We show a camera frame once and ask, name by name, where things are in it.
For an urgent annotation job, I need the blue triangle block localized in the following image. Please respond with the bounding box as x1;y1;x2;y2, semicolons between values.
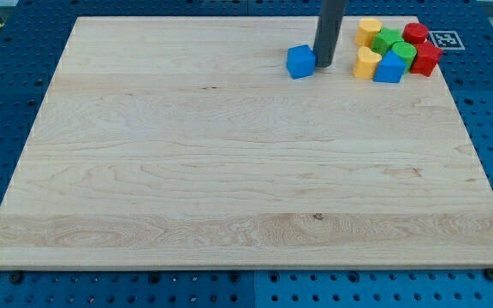
373;50;407;83

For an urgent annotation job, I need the blue cube block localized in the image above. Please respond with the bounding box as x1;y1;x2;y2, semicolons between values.
286;44;316;80

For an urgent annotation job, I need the yellow heart block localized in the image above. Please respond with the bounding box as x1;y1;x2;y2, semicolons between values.
353;46;383;80

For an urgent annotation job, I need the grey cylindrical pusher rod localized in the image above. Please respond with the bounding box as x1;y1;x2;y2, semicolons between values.
313;0;348;68

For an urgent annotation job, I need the light wooden board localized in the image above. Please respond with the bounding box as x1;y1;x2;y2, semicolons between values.
0;16;493;270

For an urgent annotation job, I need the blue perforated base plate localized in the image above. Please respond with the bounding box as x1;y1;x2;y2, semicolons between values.
0;1;493;307

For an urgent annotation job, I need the red star block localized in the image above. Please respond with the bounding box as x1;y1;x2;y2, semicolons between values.
410;41;443;77

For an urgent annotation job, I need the black white fiducial tag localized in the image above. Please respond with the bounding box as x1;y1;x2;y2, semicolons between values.
429;30;465;50

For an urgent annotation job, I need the green star block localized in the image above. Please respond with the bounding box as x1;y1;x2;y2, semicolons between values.
371;27;404;56

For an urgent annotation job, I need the red circle block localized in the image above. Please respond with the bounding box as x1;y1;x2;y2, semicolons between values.
402;22;429;44

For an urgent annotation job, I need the green circle block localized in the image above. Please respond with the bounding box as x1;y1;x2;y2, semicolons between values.
391;41;417;72

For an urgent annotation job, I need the yellow hexagon block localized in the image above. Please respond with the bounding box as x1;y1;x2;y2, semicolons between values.
354;17;383;48

